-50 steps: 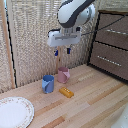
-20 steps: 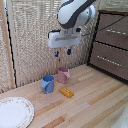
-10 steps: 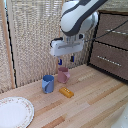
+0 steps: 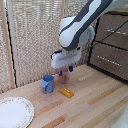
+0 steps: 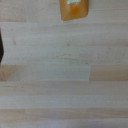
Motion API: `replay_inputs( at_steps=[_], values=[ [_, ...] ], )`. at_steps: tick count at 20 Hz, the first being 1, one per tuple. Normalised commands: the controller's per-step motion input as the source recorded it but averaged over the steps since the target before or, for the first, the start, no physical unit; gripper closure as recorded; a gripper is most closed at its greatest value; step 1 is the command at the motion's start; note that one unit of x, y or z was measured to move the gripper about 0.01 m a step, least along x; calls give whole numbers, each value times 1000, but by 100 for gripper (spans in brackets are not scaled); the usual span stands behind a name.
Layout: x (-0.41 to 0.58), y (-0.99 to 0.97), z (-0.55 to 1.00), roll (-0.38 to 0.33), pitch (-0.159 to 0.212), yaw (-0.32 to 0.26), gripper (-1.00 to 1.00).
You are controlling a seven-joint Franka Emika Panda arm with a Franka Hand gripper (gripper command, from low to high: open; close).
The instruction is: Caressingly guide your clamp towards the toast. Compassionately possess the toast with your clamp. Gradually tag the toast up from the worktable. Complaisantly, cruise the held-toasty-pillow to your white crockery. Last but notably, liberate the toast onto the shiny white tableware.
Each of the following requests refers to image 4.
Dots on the wooden screen post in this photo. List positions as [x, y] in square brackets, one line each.
[8, 43]

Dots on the pink mug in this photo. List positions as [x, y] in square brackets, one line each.
[64, 78]

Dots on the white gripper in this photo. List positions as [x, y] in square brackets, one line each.
[66, 59]

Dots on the white floral rim plate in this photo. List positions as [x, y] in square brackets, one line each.
[14, 112]

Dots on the dark brown drawer cabinet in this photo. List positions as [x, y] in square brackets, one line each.
[110, 50]

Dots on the blue mug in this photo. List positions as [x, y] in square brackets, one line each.
[47, 84]

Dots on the yellow toast piece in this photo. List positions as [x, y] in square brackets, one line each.
[66, 92]

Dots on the white grey Franka robot arm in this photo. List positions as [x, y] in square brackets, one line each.
[81, 25]

